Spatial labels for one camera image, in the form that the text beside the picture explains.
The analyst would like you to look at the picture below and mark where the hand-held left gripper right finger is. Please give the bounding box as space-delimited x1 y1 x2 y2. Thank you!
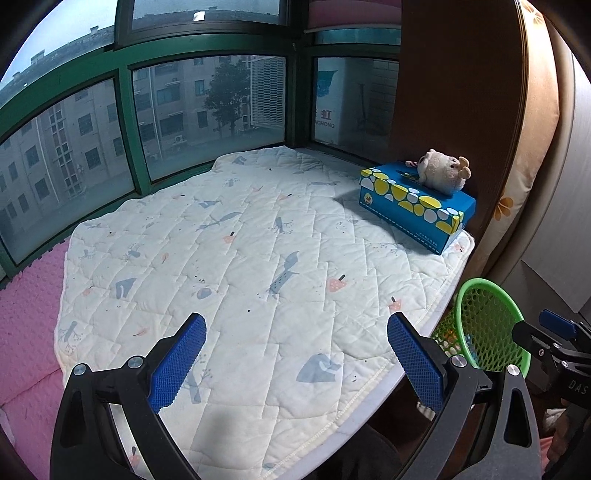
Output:
387 312 542 480

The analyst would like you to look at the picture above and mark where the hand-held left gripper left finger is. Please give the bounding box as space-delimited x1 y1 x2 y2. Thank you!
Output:
50 313 206 480

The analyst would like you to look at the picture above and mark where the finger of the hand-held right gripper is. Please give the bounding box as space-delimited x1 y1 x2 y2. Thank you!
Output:
512 320 591 407
540 310 591 344

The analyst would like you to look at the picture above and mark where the green plastic mesh basket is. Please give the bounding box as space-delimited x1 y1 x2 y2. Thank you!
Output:
431 278 531 372

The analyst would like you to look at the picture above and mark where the cream printed quilt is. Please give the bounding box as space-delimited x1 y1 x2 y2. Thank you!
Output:
54 147 476 476

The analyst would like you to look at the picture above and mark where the blue patterned tissue box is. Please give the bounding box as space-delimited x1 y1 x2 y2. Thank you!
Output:
359 161 477 256

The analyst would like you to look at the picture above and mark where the pink foam mat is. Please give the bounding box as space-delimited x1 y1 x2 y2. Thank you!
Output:
0 237 134 480

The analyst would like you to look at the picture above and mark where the beige floral cushion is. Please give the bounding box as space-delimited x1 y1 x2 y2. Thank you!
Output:
475 0 561 278

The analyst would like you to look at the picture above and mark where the beige plush toy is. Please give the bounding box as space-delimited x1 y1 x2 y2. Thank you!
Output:
405 148 472 192

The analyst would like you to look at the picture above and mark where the white printed box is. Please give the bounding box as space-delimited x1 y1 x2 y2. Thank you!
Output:
314 58 400 146

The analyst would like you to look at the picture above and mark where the brown wooden panel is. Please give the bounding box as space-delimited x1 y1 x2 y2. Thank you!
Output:
388 0 561 278

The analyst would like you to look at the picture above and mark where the white louvred outdoor unit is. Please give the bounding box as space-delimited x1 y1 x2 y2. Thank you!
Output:
249 56 287 130

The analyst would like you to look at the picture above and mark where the green window frame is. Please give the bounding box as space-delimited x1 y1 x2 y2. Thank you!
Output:
0 0 402 282

